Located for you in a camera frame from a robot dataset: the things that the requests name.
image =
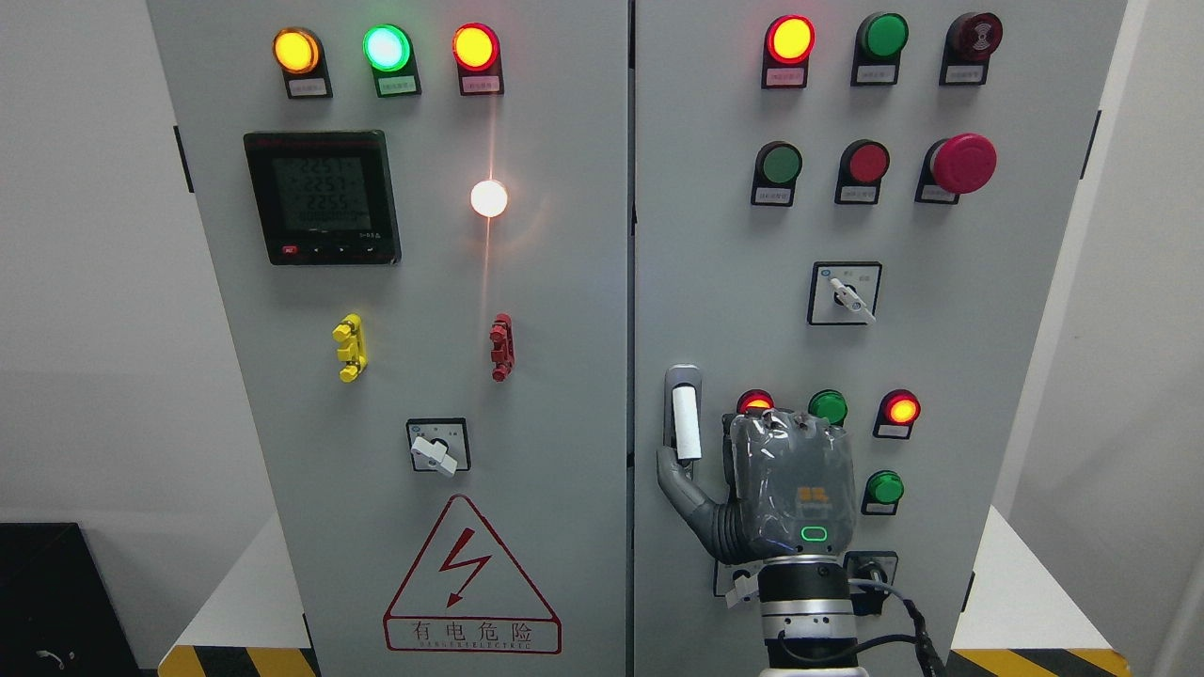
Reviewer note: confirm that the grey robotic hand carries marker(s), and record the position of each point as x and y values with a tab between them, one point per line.
793	490

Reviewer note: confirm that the silver door handle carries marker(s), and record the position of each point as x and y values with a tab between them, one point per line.
682	403

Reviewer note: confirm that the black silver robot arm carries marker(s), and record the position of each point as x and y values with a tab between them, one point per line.
807	617

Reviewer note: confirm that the right grey cabinet door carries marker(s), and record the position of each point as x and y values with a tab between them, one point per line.
725	285

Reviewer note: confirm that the grey cabinet door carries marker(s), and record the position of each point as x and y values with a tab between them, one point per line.
548	445
725	285

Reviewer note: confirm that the left grey cabinet door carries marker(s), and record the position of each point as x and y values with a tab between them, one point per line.
548	445

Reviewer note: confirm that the red lit light lower left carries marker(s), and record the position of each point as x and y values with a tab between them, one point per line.
754	399

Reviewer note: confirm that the red lit light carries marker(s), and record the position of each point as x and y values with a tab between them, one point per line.
898	411
787	46
754	399

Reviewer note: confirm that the green light lower middle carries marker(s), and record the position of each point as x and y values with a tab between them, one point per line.
829	404

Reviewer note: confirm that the green lit button bottom right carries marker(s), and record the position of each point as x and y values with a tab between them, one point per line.
882	494

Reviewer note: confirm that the red lit light lower right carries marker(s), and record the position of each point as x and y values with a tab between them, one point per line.
898	411

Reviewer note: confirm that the white platform with hazard stripes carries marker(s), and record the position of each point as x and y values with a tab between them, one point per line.
1018	620

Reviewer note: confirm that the green push button second row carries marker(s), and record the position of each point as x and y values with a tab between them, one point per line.
777	168

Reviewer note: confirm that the red terminal connector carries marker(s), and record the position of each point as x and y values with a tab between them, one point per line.
502	351

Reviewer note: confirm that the red push button second row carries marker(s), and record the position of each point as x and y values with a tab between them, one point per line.
862	167

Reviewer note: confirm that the red lightning warning sticker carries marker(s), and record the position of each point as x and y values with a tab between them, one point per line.
466	593

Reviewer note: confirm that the red emergency stop button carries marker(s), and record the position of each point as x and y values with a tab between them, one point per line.
955	166

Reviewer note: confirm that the white indicator light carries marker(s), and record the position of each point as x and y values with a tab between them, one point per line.
489	198

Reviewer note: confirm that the red lit light top right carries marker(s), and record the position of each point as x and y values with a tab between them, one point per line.
787	46

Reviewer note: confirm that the yellow terminal connector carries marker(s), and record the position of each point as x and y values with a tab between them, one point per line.
349	336

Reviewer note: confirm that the green button top right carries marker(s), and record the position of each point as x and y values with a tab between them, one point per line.
879	41

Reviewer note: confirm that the dark red buzzer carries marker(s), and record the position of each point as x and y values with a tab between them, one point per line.
970	41

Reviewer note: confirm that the red indicator light top left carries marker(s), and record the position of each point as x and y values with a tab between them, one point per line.
476	50

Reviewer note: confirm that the black digital power meter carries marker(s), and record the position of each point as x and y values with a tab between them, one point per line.
324	198

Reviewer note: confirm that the green indicator light top left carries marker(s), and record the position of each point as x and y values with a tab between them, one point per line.
390	54

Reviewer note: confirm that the yellow indicator light top left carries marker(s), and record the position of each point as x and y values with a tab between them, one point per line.
301	57

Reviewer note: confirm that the black box lower left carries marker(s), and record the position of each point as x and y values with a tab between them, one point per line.
56	617

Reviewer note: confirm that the lower white selector switch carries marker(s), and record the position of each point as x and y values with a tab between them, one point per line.
736	584

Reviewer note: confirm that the black rotary knob switch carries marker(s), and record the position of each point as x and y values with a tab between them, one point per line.
873	565

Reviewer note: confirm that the upper right selector switch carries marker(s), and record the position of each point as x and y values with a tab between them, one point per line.
844	292

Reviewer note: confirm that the left door selector switch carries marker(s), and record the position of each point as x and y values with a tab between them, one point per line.
438	445

